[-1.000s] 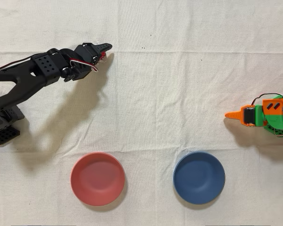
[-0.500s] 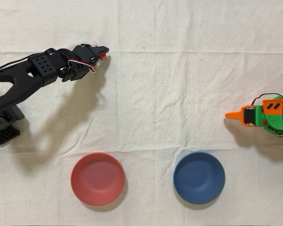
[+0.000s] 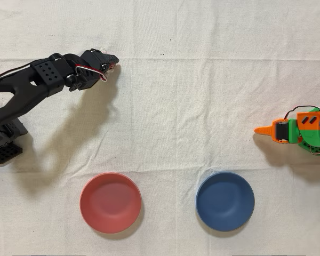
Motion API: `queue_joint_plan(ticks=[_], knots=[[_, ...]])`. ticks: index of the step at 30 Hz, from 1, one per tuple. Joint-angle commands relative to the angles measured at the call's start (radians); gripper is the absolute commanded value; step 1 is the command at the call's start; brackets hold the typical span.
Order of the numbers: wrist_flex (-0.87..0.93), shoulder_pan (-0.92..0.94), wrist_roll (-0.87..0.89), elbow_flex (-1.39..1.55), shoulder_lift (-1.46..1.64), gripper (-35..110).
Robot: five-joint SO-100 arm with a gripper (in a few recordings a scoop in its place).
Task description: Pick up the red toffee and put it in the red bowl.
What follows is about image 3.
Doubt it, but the red candy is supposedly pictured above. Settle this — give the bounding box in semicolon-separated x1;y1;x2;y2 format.
100;47;117;79

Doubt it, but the blue bowl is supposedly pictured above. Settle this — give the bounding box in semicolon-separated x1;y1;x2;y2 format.
195;171;256;232

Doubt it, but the red bowl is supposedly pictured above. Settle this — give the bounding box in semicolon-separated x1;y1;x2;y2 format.
79;172;143;235

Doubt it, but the white tablecloth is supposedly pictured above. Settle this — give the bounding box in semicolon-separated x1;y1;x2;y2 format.
0;0;320;256

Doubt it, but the black gripper servo cable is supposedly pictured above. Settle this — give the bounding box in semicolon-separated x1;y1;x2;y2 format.
74;63;108;83

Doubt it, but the orange gripper servo cable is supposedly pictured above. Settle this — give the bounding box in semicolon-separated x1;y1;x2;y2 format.
284;106;320;120

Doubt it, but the black arm servo cable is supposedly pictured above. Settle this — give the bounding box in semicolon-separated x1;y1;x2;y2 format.
0;62;33;81

